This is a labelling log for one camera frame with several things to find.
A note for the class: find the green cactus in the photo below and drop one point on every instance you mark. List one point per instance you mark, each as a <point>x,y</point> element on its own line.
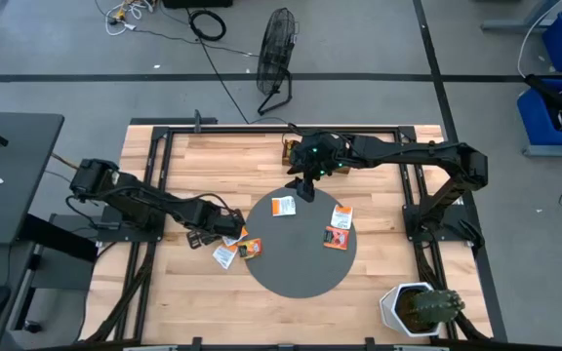
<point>437,306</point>

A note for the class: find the black metal table frame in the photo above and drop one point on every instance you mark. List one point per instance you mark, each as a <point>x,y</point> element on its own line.
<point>242,130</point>

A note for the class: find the wooden compartment tray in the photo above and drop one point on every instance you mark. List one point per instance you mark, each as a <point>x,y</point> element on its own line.
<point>285,162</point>

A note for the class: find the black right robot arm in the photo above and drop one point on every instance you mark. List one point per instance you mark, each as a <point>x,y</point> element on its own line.
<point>408,151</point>

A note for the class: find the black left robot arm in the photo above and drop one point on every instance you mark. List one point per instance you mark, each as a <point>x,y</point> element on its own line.
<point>154,205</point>

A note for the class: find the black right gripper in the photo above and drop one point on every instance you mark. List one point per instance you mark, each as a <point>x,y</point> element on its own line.
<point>315,156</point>

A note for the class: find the grey metal table leg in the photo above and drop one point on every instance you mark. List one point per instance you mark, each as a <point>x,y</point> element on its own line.
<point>510,24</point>

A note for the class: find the dark grey desk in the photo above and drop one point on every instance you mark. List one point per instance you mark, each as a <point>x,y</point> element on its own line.
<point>17,170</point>

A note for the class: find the black floor fan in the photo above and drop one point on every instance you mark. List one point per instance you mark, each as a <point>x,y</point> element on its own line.
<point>276,51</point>

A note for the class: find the black box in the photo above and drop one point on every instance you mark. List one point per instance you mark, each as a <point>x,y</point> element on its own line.
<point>198,2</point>

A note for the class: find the round grey woven mat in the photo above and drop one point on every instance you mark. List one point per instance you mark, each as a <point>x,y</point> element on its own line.
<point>295,268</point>

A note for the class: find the white and orange tea packet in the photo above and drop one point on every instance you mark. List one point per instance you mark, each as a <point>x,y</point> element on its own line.
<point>236,240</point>
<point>342,217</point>
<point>225,256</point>
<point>283,206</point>

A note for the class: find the orange-red tea packet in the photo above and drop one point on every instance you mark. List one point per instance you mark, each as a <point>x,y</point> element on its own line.
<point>336,238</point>

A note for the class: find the black folded stand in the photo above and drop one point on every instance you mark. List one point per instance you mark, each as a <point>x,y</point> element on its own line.
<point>554,95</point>

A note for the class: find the white hexagonal plant pot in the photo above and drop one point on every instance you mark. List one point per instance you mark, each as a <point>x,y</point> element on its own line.
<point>388,307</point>

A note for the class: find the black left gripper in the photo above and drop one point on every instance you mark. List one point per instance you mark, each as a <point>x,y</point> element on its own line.
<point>229,224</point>

